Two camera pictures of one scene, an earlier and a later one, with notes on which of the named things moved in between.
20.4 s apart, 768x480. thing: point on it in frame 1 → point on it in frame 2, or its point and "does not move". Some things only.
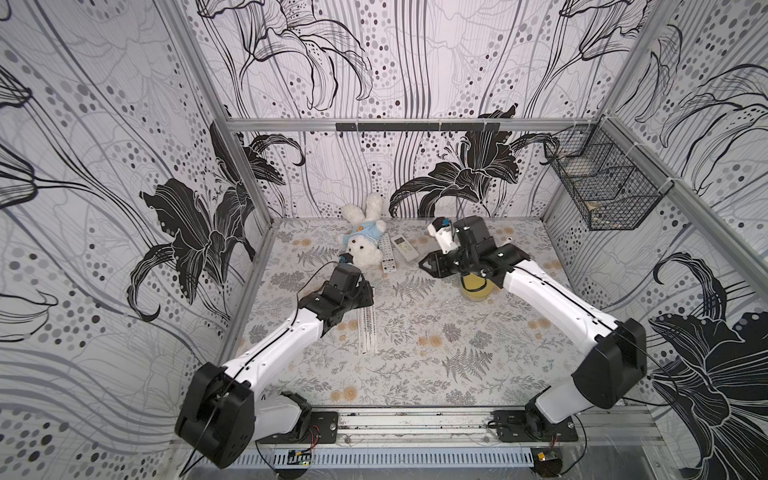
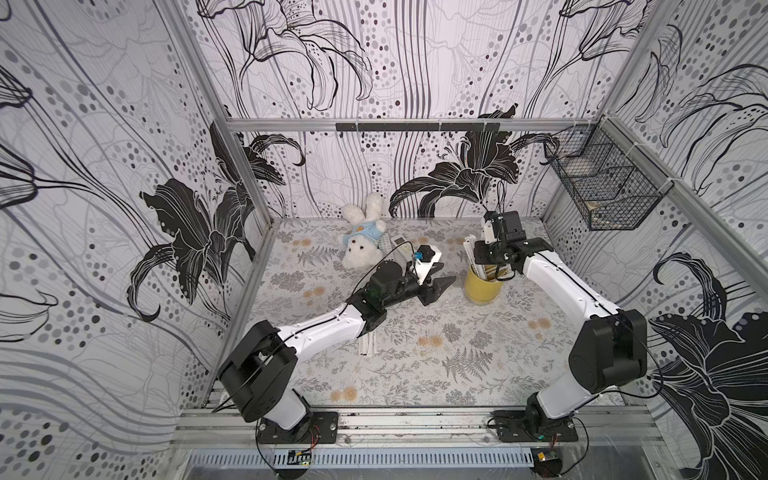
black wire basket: [613, 183] does not move
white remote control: [387, 254] does not move
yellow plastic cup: [476, 288] does not move
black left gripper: [365, 290] → [430, 292]
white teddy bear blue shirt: [361, 242] does not move
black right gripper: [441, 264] → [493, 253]
